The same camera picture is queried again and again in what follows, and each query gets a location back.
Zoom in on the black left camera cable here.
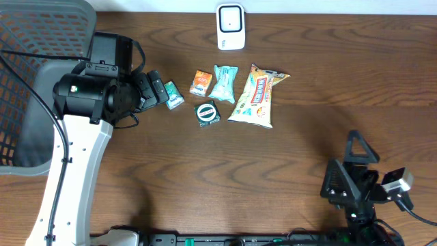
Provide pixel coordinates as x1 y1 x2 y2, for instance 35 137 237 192
0 49 91 246

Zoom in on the black right camera cable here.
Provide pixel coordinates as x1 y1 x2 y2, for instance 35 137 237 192
392 193 437 246

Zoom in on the grey plastic mesh basket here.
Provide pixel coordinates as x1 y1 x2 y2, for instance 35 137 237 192
1 0 96 176

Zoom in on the orange tissue packet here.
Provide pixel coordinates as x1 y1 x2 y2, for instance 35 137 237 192
189 70 212 97

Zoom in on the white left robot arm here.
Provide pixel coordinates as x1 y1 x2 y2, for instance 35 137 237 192
26 32 169 245

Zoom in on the white barcode scanner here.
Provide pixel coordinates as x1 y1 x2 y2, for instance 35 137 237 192
216 3 246 51

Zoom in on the large yellow snack bag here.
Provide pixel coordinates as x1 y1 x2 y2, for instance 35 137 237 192
227 64 290 128

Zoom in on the light teal snack packet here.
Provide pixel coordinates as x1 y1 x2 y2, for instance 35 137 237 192
208 65 238 104

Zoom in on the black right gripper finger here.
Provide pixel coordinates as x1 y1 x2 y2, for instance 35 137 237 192
343 130 380 163
320 159 361 207

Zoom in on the dark green Zam-Buk box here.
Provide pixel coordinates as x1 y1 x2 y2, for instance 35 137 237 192
194 100 221 127

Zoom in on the green Kleenex tissue packet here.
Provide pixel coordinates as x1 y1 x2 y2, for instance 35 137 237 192
165 81 184 110

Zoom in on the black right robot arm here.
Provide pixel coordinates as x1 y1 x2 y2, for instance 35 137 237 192
320 130 403 245

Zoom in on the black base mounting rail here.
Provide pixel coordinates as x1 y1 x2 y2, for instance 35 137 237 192
137 234 348 246

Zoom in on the black camera cable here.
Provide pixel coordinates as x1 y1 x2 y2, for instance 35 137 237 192
0 49 91 246
392 193 437 246

